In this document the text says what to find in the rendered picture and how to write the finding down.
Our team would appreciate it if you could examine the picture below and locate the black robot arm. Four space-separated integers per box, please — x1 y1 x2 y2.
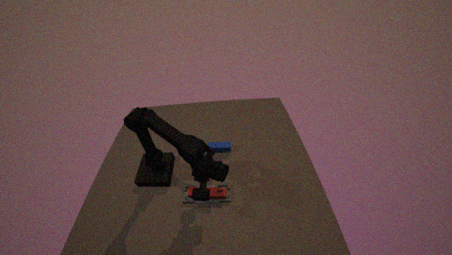
123 107 229 182

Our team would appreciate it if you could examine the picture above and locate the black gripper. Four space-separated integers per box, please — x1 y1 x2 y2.
191 171 210 201

